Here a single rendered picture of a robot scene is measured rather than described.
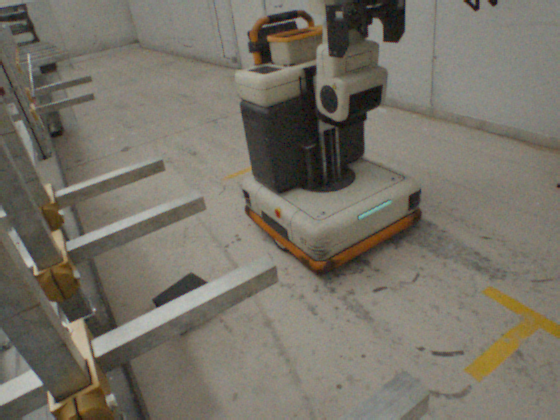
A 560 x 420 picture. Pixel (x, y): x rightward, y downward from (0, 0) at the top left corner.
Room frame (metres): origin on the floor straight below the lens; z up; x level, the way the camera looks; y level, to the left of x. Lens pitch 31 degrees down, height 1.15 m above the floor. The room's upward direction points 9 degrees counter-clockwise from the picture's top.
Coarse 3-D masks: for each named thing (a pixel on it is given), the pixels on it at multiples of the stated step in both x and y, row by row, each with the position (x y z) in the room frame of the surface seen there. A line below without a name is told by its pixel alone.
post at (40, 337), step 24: (0, 240) 0.25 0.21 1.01; (0, 264) 0.25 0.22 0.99; (24, 264) 0.28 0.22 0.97; (0, 288) 0.24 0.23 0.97; (24, 288) 0.25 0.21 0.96; (0, 312) 0.24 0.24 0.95; (24, 312) 0.25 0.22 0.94; (48, 312) 0.26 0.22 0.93; (24, 336) 0.24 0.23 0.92; (48, 336) 0.25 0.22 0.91; (48, 360) 0.24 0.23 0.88; (72, 360) 0.25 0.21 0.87; (48, 384) 0.24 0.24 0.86; (72, 384) 0.25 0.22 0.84
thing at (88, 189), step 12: (156, 156) 0.87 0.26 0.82; (132, 168) 0.82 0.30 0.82; (144, 168) 0.83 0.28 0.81; (156, 168) 0.84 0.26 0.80; (96, 180) 0.79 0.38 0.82; (108, 180) 0.79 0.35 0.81; (120, 180) 0.80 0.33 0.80; (132, 180) 0.81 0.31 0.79; (60, 192) 0.76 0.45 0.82; (72, 192) 0.76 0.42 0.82; (84, 192) 0.77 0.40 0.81; (96, 192) 0.78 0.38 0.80; (60, 204) 0.74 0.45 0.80; (72, 204) 0.75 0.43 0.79; (0, 216) 0.69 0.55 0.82
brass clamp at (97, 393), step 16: (80, 320) 0.35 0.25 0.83; (80, 336) 0.32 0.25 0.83; (80, 352) 0.30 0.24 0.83; (96, 368) 0.28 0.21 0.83; (96, 384) 0.25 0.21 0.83; (48, 400) 0.24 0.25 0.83; (64, 400) 0.24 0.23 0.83; (80, 400) 0.24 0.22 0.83; (96, 400) 0.24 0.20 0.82; (112, 400) 0.24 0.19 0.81; (64, 416) 0.22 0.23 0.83; (80, 416) 0.23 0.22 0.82; (96, 416) 0.23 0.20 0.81; (112, 416) 0.23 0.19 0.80
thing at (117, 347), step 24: (264, 264) 0.41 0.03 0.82; (216, 288) 0.38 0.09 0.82; (240, 288) 0.38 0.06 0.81; (264, 288) 0.39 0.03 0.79; (168, 312) 0.35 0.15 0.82; (192, 312) 0.35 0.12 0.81; (216, 312) 0.36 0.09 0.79; (120, 336) 0.32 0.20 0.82; (144, 336) 0.32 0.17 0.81; (168, 336) 0.33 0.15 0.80; (96, 360) 0.29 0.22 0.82; (120, 360) 0.30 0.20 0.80; (24, 384) 0.27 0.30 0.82; (0, 408) 0.25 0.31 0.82; (24, 408) 0.26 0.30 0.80
